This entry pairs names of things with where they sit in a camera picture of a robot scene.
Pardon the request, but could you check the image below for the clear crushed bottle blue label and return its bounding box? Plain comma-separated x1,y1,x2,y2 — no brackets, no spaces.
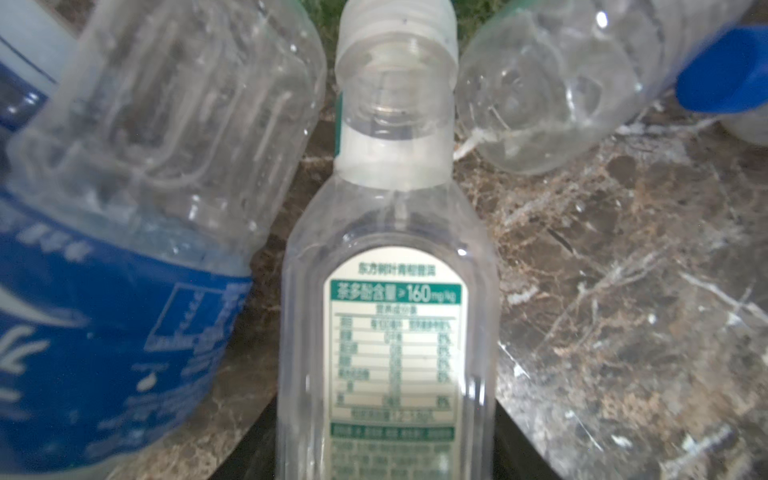
675,24,767,147

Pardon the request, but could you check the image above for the clear bottle white cap purple label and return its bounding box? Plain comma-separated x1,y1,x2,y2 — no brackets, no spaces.
456,0,750,175

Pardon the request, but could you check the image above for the clear bottle grey cap tall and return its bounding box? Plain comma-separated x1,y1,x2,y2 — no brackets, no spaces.
276,1,500,479

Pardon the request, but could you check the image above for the clear bottle blue label small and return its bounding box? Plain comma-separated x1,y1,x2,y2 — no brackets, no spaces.
1,1,326,479

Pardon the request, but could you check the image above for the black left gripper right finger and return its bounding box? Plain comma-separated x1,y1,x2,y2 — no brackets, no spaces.
492,401,561,480

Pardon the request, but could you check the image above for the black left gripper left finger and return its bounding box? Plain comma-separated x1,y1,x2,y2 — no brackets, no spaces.
209,397,277,480

